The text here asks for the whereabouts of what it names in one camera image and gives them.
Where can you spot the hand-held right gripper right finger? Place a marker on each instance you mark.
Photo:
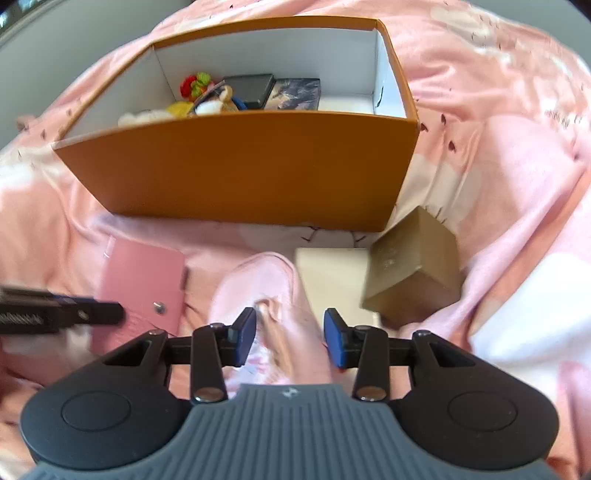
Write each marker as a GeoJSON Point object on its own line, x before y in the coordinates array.
{"type": "Point", "coordinates": [333, 337]}

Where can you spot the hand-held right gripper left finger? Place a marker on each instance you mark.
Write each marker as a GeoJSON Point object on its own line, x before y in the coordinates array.
{"type": "Point", "coordinates": [244, 337]}

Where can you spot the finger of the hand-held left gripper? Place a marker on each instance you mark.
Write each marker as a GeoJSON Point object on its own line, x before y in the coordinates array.
{"type": "Point", "coordinates": [94, 314]}

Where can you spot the pink snap wallet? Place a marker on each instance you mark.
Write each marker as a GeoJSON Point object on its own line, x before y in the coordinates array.
{"type": "Point", "coordinates": [138, 286]}

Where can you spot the orange cardboard box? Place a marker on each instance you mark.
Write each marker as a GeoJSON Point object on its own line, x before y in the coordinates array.
{"type": "Point", "coordinates": [231, 170]}

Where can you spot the pink striped white plush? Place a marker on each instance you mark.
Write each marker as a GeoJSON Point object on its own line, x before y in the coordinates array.
{"type": "Point", "coordinates": [138, 117]}

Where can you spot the dark blue card box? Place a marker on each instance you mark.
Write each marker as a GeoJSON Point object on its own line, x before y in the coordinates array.
{"type": "Point", "coordinates": [295, 93]}

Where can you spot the square photo badge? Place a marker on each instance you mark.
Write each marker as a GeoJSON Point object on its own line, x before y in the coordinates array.
{"type": "Point", "coordinates": [211, 92]}

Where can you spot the black gift box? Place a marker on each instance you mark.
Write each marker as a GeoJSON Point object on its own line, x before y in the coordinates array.
{"type": "Point", "coordinates": [249, 88]}

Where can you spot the flat white box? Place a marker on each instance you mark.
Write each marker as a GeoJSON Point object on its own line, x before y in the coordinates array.
{"type": "Point", "coordinates": [328, 281]}

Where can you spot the olive brown box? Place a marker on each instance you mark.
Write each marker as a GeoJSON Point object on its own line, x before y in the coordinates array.
{"type": "Point", "coordinates": [411, 267]}

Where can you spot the pink printed blanket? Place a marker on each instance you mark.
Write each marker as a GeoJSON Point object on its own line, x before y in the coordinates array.
{"type": "Point", "coordinates": [508, 184]}

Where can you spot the dark framed window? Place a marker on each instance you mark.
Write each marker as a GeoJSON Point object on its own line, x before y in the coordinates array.
{"type": "Point", "coordinates": [14, 11]}

